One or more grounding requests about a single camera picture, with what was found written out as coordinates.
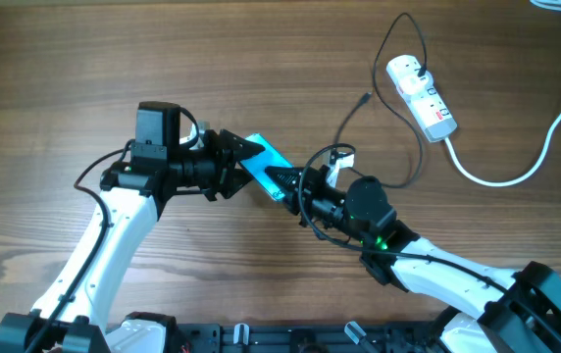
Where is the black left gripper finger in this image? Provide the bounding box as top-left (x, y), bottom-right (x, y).
top-left (219, 129), bottom-right (265, 160)
top-left (218, 168), bottom-right (252, 199)

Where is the turquoise Galaxy smartphone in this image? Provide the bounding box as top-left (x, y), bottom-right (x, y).
top-left (240, 133), bottom-right (292, 202)

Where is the black USB charging cable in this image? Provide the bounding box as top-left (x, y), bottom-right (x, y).
top-left (333, 12), bottom-right (429, 189)

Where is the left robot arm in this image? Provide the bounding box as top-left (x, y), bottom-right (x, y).
top-left (0, 101), bottom-right (265, 352)

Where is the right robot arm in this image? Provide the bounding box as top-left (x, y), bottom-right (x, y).
top-left (265, 167), bottom-right (561, 352)

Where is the white charger plug adapter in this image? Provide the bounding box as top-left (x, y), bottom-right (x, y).
top-left (398, 72), bottom-right (434, 96)

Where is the white power strip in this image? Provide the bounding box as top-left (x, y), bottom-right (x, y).
top-left (386, 55), bottom-right (457, 142)

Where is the black mounting rail base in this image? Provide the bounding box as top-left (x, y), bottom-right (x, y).
top-left (177, 322), bottom-right (446, 353)

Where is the white power strip cord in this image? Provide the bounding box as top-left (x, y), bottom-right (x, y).
top-left (443, 0), bottom-right (561, 188)

